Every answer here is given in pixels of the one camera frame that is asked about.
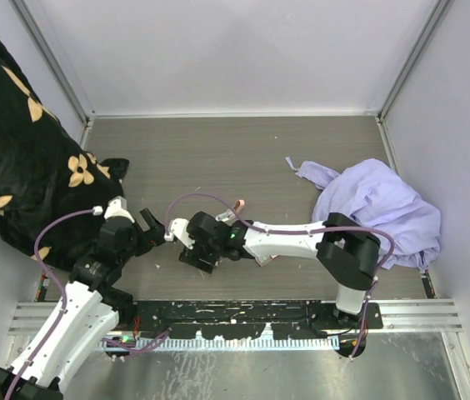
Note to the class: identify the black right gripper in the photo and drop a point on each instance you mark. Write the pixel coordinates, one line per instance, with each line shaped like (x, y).
(193, 256)

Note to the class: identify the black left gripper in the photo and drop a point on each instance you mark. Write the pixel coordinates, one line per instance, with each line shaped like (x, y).
(152, 237)

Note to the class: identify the pink stapler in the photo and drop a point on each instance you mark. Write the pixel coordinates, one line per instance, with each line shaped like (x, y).
(232, 212)

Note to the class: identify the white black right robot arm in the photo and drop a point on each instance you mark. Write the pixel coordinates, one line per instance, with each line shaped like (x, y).
(348, 251)

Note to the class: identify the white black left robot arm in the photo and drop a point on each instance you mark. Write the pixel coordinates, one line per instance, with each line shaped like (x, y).
(89, 308)

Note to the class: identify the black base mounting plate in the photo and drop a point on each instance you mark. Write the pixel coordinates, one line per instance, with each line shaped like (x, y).
(296, 319)

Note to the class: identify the black floral blanket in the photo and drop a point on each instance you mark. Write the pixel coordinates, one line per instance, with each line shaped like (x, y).
(47, 181)

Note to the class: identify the lavender crumpled cloth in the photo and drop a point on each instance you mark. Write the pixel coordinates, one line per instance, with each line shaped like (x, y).
(373, 195)

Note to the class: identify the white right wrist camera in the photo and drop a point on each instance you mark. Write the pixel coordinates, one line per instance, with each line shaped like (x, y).
(177, 230)

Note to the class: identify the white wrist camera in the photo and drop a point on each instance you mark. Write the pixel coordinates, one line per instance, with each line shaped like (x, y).
(117, 208)
(177, 230)

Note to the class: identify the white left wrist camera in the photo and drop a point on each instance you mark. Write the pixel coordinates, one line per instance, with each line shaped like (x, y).
(117, 208)

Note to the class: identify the white slotted cable duct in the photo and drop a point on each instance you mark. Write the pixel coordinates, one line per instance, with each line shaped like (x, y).
(265, 343)

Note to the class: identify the aluminium front rail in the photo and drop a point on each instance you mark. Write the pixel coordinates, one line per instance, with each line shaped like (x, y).
(398, 316)

